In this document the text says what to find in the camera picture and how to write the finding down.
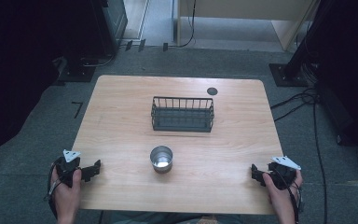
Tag black wire basket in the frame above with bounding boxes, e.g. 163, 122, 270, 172
150, 95, 215, 133

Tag light wooden cabinet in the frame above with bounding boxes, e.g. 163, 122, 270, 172
175, 0, 321, 52

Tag hand-held gripper cable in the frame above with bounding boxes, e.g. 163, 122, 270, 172
274, 169, 304, 224
44, 161, 60, 219

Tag dark equipment cabinet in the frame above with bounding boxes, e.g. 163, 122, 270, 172
89, 0, 129, 57

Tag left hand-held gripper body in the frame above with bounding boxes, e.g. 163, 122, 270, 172
54, 149, 82, 189

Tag right hand-held gripper cable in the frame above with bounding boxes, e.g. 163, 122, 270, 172
274, 169, 304, 224

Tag person's right hand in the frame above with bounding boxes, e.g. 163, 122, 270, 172
262, 169, 304, 220

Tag black floor cable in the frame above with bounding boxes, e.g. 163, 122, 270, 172
269, 87, 329, 224

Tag silver metal cup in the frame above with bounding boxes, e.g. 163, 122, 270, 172
149, 145, 174, 175

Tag person's left hand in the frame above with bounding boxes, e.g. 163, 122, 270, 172
49, 168, 83, 221

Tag black tape corner mark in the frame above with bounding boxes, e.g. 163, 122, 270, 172
71, 101, 84, 119

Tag black metal stand base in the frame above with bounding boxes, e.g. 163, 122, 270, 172
268, 63, 310, 88
58, 57, 98, 84

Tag left hand-held gripper cable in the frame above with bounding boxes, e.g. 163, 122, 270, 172
44, 161, 60, 219

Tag black hanging cable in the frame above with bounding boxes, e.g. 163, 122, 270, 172
178, 0, 198, 49

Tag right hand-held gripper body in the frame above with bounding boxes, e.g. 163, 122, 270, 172
267, 155, 302, 191

